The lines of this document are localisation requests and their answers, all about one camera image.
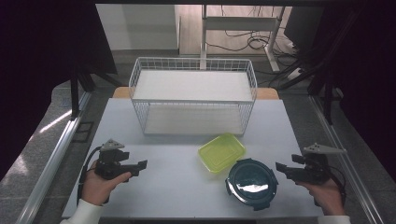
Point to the green rectangular food container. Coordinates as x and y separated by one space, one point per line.
221 152

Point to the aluminium rail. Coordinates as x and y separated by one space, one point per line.
345 161
49 168

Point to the person's left hand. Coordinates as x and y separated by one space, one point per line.
99 186

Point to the white metal desk frame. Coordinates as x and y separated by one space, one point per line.
239 23

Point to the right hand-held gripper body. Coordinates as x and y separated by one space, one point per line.
314 171

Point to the dark blue round food container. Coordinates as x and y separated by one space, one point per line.
251 183

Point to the wooden board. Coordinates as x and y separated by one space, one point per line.
120 92

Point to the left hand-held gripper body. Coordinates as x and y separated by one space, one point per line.
109 163

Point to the person's right hand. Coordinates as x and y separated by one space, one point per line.
325 196

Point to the black metal stand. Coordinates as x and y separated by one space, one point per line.
327 99
74 96

